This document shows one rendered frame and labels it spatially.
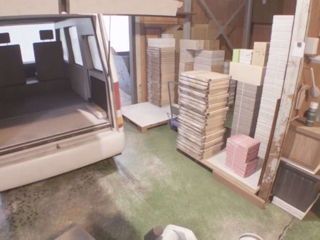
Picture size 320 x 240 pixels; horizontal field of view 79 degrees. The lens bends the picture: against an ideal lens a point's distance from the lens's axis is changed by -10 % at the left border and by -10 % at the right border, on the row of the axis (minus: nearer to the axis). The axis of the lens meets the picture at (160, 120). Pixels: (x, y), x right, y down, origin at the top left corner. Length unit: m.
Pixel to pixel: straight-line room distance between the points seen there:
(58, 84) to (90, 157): 1.99
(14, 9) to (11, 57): 2.96
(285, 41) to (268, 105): 0.68
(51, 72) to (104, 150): 2.06
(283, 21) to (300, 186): 1.56
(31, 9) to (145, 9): 0.51
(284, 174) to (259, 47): 1.33
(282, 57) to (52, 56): 3.32
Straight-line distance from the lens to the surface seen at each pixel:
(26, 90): 3.94
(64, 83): 4.01
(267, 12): 6.45
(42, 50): 3.91
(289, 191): 2.32
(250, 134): 2.78
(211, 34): 5.28
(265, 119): 2.59
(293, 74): 1.91
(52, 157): 2.19
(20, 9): 0.96
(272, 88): 2.48
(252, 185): 2.49
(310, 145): 2.08
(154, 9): 1.16
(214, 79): 2.41
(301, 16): 1.90
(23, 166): 2.21
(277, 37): 2.45
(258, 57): 2.57
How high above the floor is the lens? 1.57
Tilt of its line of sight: 23 degrees down
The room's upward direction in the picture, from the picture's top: straight up
